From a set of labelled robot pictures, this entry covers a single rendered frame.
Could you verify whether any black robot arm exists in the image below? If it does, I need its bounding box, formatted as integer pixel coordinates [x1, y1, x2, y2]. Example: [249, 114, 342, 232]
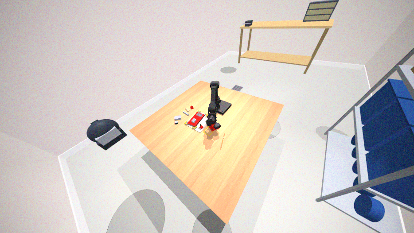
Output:
[205, 81, 221, 126]

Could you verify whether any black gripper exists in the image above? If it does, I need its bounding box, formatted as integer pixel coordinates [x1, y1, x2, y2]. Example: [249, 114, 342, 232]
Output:
[213, 117, 221, 129]

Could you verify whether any red rectangular shell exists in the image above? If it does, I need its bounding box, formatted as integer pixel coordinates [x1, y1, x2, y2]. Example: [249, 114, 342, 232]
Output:
[209, 124, 216, 131]

